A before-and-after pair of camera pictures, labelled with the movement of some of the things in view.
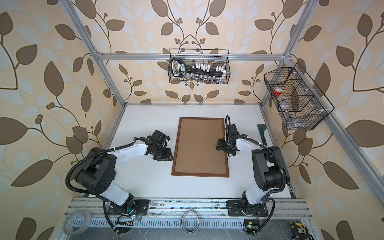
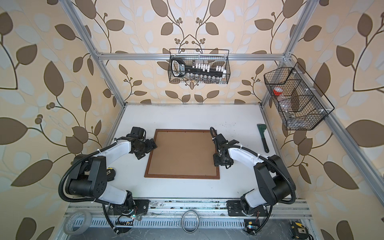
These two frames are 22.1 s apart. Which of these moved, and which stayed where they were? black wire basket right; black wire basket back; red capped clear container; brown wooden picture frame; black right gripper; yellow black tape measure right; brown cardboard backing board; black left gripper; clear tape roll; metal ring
Moved: brown wooden picture frame; black left gripper; brown cardboard backing board; black right gripper
Stayed: metal ring; yellow black tape measure right; clear tape roll; black wire basket right; black wire basket back; red capped clear container
